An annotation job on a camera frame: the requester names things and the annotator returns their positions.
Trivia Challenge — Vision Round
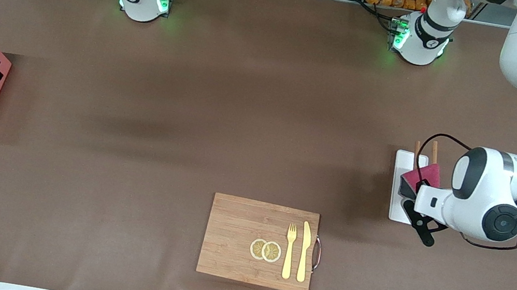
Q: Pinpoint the red cloth grey underside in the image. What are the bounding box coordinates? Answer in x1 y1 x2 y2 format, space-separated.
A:
397 158 444 204

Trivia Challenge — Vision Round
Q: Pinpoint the white rack base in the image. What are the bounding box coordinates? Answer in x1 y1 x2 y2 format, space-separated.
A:
385 149 430 226

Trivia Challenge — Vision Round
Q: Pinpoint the brown wooden rod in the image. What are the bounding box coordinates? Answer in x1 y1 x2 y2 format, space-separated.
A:
430 140 442 166
411 141 423 171

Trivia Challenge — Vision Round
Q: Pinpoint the yellow knife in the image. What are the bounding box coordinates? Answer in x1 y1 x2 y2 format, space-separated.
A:
294 221 315 283

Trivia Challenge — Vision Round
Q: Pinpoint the yellow fork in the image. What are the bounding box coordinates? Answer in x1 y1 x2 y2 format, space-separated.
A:
279 222 300 280

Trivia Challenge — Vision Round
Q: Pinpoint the lemon slice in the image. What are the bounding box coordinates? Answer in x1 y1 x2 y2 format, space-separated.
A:
248 237 268 261
260 239 284 265

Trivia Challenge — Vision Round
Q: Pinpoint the brown table cover mat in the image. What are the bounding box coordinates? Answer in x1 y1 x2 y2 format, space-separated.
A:
0 0 517 290

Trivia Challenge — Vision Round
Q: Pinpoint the wooden cutting board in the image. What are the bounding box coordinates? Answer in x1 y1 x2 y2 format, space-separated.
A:
194 191 323 290

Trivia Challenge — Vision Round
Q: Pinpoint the metal cutting board handle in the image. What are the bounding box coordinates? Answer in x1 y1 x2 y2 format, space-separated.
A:
309 235 325 273

